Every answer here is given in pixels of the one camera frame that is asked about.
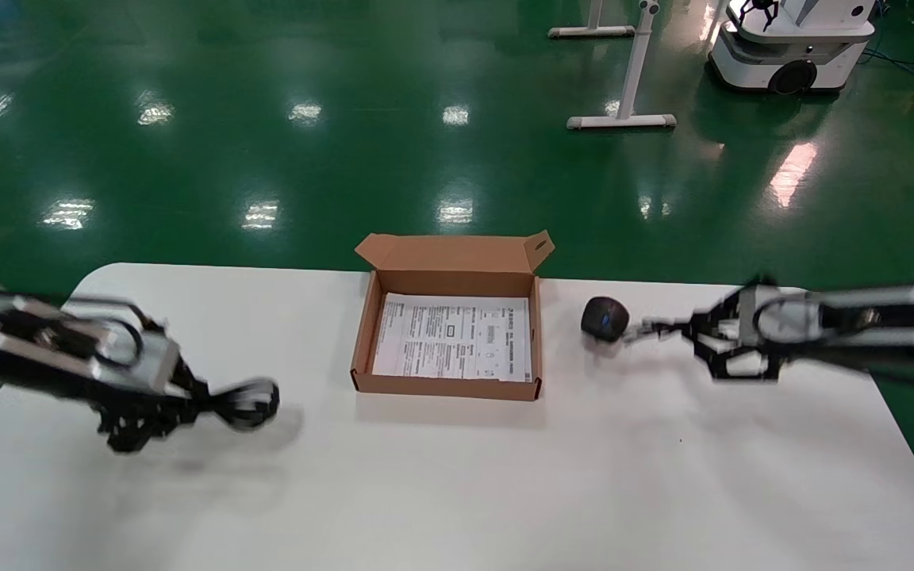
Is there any white printed instruction sheet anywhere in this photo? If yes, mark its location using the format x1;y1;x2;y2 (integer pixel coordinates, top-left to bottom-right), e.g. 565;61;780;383
372;293;533;383

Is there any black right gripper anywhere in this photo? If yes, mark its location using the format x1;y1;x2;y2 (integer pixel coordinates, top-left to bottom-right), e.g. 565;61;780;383
633;281;777;382

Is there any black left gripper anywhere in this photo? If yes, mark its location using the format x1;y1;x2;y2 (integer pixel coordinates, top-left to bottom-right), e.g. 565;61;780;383
98;357;236;454

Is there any open brown cardboard box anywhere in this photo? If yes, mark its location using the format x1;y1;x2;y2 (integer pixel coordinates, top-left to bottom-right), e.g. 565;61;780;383
351;230;555;402

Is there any white stand foot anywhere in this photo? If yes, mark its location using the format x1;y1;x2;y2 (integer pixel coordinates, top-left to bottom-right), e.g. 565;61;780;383
548;0;636;40

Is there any black wired computer mouse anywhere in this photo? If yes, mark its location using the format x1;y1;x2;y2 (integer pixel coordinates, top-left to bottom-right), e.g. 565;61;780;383
582;297;632;343

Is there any white wheeled idle robot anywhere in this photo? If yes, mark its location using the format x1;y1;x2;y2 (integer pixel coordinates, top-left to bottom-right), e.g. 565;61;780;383
707;0;877;96

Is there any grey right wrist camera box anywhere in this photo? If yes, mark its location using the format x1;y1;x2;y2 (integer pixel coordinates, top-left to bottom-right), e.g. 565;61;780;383
739;287;823;350

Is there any black power cord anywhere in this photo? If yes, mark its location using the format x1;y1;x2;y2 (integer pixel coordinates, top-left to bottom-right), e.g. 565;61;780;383
219;379;280;431

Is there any white T-shaped stand leg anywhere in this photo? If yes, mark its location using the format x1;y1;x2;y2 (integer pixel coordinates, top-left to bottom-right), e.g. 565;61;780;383
567;0;677;131

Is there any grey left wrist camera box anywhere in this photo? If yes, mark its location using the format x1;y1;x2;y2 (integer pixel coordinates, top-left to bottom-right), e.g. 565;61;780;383
0;297;182;395

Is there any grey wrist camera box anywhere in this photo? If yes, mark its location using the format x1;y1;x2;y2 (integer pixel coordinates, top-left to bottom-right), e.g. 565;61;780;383
0;297;182;395
739;287;823;350

